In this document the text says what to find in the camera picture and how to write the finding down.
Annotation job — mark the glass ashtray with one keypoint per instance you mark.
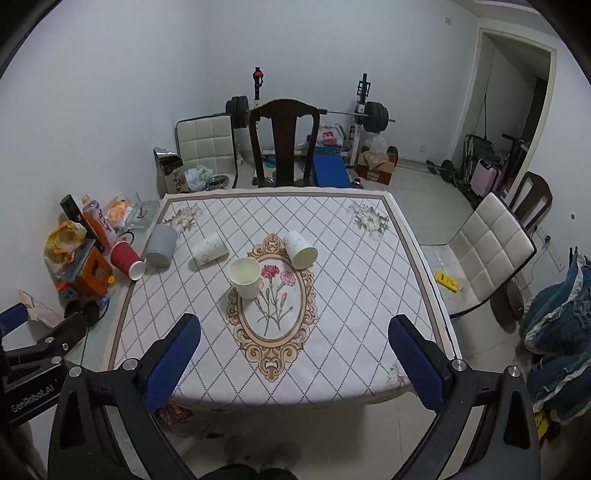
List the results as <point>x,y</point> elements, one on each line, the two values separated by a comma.
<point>143,214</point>

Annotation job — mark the floral printed tablecloth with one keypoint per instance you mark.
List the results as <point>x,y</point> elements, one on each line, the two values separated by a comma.
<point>351,300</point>

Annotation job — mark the cardboard box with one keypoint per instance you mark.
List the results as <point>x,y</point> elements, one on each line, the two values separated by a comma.
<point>376,168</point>

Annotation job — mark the printed open carton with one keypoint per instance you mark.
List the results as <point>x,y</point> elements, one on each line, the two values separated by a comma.
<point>170,177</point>

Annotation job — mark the cream paper cup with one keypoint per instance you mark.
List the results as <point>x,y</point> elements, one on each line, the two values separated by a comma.
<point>244,282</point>

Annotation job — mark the crumpled white plastic bag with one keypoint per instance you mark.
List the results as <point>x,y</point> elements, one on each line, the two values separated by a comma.
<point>198,177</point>

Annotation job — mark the blue bench pad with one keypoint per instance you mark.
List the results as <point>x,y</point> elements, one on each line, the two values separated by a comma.
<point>330,171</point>

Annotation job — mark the folded grey cart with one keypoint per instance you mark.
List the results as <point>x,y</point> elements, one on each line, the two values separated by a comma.
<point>478,150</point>

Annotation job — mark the white weight bench rack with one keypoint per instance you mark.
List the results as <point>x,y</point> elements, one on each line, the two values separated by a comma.
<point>358,138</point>

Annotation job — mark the orange snack bag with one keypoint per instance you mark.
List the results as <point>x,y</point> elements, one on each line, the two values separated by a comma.
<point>117,212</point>

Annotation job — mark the dark wooden chair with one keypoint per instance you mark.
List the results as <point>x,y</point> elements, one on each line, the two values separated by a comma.
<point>284,138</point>
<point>538,194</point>

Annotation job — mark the clear plastic bag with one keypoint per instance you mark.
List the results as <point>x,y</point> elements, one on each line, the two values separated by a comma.
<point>378,144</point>

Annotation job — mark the grey cup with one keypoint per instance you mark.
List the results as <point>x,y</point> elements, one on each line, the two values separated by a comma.
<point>161,245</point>

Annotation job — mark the black barbell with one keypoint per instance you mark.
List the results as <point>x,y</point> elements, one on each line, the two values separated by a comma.
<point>376,116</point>

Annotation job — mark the black exercise frame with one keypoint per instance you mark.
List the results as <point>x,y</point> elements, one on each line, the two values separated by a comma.
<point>515,154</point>

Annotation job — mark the white patterned paper cup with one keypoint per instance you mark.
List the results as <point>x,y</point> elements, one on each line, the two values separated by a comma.
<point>208,251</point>

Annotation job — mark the red paper cup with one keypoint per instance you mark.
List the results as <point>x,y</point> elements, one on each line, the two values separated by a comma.
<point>123,257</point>

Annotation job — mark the white door frame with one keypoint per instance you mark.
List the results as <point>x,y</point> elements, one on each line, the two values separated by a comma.
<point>478,92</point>

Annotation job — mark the red and white plastic bag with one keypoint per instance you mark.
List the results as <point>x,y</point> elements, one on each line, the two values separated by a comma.
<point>330,136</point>

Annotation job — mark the white padded cushion panel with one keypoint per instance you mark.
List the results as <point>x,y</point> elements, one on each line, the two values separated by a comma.
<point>205,143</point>

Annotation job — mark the yellow plastic bag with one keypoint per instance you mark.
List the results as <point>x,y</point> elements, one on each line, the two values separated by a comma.
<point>62,242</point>

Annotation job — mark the pink suitcase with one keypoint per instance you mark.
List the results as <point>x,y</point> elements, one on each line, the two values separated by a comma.
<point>485,177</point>

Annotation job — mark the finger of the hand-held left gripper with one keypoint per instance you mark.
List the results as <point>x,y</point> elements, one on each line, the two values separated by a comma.
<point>64,334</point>
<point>11,319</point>

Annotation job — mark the crumpled brown paper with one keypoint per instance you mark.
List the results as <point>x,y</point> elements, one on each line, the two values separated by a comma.
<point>39,309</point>

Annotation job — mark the orange box clutter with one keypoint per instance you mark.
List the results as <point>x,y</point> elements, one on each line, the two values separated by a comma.
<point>90,274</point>

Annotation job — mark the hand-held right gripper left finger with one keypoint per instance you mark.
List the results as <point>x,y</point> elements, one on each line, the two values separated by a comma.
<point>173,362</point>

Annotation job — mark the white padded chair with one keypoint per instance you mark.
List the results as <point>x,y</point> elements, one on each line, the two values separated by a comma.
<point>489,249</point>

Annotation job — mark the black bottle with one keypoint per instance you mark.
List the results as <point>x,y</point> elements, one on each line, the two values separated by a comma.
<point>74,210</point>

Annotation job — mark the small floor barbell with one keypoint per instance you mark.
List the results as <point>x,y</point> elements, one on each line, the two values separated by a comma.
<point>445,168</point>

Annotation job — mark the blue ruffled blanket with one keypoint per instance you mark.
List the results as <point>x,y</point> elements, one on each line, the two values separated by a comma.
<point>561,323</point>

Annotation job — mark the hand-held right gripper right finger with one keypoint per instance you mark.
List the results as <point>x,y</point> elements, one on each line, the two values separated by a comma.
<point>415,364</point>

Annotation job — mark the orange bottle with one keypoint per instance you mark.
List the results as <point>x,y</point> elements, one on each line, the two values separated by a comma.
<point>96,224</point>

